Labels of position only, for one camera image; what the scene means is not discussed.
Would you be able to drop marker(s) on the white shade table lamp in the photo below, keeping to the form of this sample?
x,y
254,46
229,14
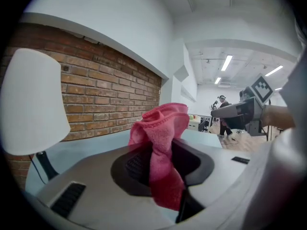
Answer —
x,y
31,99

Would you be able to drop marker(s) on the light blue table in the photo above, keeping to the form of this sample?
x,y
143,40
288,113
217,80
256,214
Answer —
x,y
96,145

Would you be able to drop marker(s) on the green apple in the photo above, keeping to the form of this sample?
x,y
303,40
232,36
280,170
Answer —
x,y
191,116

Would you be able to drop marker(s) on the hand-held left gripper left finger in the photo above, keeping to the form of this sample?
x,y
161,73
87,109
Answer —
x,y
96,181

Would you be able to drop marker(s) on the white desk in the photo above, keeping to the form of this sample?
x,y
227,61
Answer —
x,y
195,121

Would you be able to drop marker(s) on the pink cleaning cloth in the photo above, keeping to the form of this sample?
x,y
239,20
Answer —
x,y
163,138

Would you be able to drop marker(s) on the black chair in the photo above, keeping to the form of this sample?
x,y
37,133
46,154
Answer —
x,y
204,124

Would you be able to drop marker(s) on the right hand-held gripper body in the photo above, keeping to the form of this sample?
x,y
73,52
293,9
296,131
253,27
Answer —
x,y
261,88

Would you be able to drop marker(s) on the ceiling strip light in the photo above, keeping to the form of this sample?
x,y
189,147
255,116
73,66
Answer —
x,y
278,88
226,62
274,70
217,80

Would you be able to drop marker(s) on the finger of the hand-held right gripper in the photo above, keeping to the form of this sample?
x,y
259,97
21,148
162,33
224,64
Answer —
x,y
230,110

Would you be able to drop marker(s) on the person's right forearm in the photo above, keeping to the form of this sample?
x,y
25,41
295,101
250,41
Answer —
x,y
278,116

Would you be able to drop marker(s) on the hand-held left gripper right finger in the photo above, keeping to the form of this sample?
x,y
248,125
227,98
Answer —
x,y
223,174

